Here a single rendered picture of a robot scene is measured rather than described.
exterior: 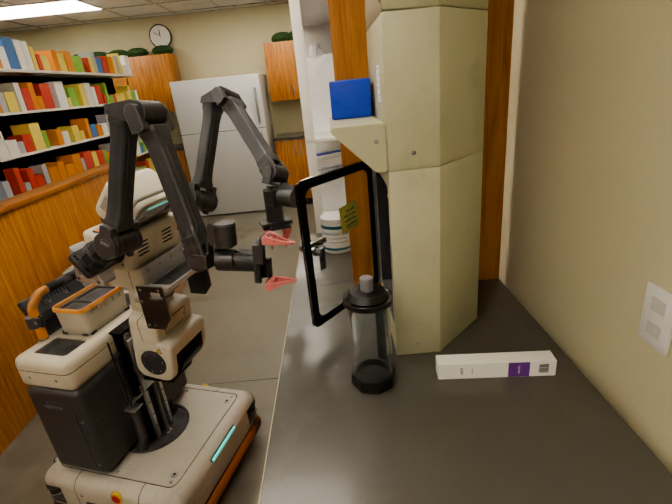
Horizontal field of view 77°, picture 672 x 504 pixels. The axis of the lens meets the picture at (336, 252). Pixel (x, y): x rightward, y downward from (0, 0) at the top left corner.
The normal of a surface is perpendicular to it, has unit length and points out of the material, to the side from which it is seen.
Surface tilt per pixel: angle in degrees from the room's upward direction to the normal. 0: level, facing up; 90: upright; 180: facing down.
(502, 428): 0
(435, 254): 90
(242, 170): 90
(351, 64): 90
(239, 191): 90
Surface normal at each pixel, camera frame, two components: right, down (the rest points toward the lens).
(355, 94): 0.02, 0.37
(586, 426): -0.09, -0.92
